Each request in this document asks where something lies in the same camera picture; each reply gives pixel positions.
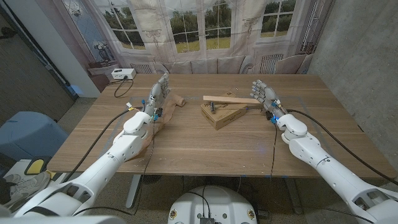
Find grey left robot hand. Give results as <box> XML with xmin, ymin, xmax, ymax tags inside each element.
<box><xmin>143</xmin><ymin>73</ymin><xmax>171</xmax><ymax>118</ymax></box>

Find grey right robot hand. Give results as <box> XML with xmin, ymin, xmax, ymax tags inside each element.
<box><xmin>250</xmin><ymin>79</ymin><xmax>284</xmax><ymax>118</ymax></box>

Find tan elastic arm wrap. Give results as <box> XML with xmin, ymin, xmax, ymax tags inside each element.
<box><xmin>129</xmin><ymin>94</ymin><xmax>187</xmax><ymax>161</ymax></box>

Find wooden clip hanger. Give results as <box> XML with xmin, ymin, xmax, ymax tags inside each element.
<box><xmin>203</xmin><ymin>95</ymin><xmax>265</xmax><ymax>113</ymax></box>

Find brown cardboard box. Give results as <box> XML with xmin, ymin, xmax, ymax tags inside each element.
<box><xmin>200</xmin><ymin>91</ymin><xmax>249</xmax><ymax>131</ymax></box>

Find white power strip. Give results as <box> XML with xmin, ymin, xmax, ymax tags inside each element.
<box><xmin>111</xmin><ymin>68</ymin><xmax>137</xmax><ymax>80</ymax></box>

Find printed window backdrop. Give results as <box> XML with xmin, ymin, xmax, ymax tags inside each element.
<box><xmin>34</xmin><ymin>0</ymin><xmax>336</xmax><ymax>94</ymax></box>

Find grey table leg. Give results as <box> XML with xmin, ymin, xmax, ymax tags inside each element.
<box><xmin>126</xmin><ymin>174</ymin><xmax>142</xmax><ymax>209</ymax></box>
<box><xmin>284</xmin><ymin>177</ymin><xmax>304</xmax><ymax>215</ymax></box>

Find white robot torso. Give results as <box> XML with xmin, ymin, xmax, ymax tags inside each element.
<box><xmin>167</xmin><ymin>185</ymin><xmax>258</xmax><ymax>224</ymax></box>

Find yellow and black object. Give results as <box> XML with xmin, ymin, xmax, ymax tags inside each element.
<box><xmin>24</xmin><ymin>157</ymin><xmax>52</xmax><ymax>176</ymax></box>

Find grey sneaker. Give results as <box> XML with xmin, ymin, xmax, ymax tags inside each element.
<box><xmin>0</xmin><ymin>170</ymin><xmax>52</xmax><ymax>209</ymax></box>

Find black looped power cable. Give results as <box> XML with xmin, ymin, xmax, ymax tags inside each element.
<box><xmin>107</xmin><ymin>76</ymin><xmax>134</xmax><ymax>99</ymax></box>

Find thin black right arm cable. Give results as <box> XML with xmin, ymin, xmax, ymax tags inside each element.
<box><xmin>270</xmin><ymin>124</ymin><xmax>278</xmax><ymax>178</ymax></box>

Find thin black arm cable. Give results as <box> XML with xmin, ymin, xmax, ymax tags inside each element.
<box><xmin>133</xmin><ymin>119</ymin><xmax>156</xmax><ymax>215</ymax></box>
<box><xmin>270</xmin><ymin>124</ymin><xmax>278</xmax><ymax>178</ymax></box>

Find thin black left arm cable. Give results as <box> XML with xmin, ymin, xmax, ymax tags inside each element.
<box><xmin>133</xmin><ymin>119</ymin><xmax>156</xmax><ymax>215</ymax></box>

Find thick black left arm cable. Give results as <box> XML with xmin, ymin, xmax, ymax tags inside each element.
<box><xmin>63</xmin><ymin>107</ymin><xmax>144</xmax><ymax>183</ymax></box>

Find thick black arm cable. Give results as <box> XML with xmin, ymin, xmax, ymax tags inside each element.
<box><xmin>285</xmin><ymin>108</ymin><xmax>398</xmax><ymax>186</ymax></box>
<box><xmin>63</xmin><ymin>107</ymin><xmax>144</xmax><ymax>183</ymax></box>

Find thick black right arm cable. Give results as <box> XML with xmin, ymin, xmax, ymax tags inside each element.
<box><xmin>285</xmin><ymin>108</ymin><xmax>398</xmax><ymax>186</ymax></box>

